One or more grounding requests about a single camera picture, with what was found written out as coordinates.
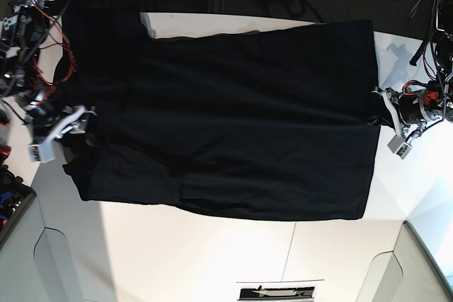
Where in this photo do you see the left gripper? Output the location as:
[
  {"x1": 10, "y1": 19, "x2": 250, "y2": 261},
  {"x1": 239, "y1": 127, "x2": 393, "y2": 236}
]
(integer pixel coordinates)
[{"x1": 367, "y1": 84, "x2": 449, "y2": 139}]

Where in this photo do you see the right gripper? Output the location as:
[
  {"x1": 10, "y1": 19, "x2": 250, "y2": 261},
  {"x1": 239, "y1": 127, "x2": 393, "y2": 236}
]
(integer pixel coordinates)
[{"x1": 26, "y1": 103, "x2": 96, "y2": 146}]

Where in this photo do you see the black graphic t-shirt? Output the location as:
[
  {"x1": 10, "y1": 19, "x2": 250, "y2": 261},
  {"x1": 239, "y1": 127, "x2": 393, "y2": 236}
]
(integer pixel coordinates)
[{"x1": 62, "y1": 0, "x2": 379, "y2": 221}]

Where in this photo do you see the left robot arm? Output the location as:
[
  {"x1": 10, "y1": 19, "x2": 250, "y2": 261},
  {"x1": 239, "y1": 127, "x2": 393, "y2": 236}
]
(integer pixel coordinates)
[{"x1": 373, "y1": 0, "x2": 452, "y2": 144}]

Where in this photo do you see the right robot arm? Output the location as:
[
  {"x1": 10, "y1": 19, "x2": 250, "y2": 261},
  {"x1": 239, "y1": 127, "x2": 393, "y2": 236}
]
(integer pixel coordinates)
[{"x1": 1, "y1": 0, "x2": 95, "y2": 145}]

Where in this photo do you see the printed paper sheet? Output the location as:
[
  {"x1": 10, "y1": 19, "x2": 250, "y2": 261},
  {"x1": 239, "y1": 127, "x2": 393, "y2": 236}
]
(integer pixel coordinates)
[{"x1": 237, "y1": 279, "x2": 324, "y2": 302}]

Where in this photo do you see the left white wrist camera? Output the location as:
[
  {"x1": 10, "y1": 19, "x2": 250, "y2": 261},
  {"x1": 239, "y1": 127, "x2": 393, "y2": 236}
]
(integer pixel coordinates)
[{"x1": 387, "y1": 135, "x2": 412, "y2": 159}]

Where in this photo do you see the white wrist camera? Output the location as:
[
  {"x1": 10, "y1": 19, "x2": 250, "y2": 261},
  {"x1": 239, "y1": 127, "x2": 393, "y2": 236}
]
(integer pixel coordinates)
[
  {"x1": 28, "y1": 143, "x2": 55, "y2": 163},
  {"x1": 387, "y1": 135, "x2": 412, "y2": 159}
]

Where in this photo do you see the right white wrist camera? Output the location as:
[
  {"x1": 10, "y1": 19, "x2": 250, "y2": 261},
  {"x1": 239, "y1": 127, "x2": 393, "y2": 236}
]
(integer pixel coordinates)
[{"x1": 28, "y1": 143, "x2": 55, "y2": 163}]

